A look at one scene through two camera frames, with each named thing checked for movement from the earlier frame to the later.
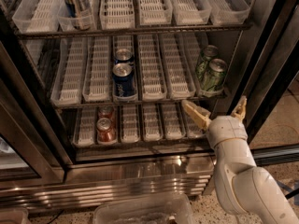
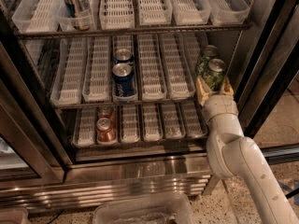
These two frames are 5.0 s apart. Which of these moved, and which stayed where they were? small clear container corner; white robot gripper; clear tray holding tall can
Moved: white robot gripper
Stayed: small clear container corner; clear tray holding tall can
